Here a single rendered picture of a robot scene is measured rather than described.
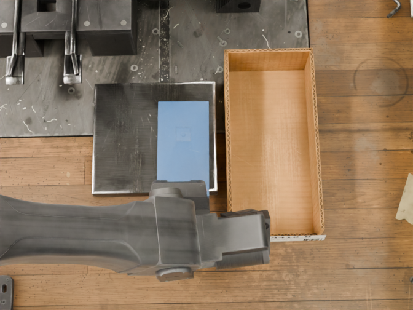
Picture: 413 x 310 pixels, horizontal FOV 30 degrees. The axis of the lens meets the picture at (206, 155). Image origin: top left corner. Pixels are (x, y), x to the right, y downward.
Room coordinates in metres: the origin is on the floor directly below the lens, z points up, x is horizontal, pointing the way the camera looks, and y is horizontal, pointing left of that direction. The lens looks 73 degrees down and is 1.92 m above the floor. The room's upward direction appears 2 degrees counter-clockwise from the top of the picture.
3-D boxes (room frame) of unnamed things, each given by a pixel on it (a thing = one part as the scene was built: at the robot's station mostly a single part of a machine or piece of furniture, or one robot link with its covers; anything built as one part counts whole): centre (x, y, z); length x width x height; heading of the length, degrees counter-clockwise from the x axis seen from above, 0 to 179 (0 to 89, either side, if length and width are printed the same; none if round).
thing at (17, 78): (0.43, 0.25, 0.98); 0.07 x 0.02 x 0.01; 179
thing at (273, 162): (0.31, -0.09, 0.93); 0.25 x 0.13 x 0.08; 179
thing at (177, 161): (0.31, 0.03, 0.93); 0.15 x 0.07 x 0.03; 179
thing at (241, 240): (0.16, 0.00, 1.12); 0.12 x 0.09 x 0.12; 95
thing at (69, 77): (0.43, 0.17, 0.98); 0.07 x 0.02 x 0.01; 179
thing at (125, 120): (0.34, 0.07, 0.91); 0.17 x 0.16 x 0.02; 89
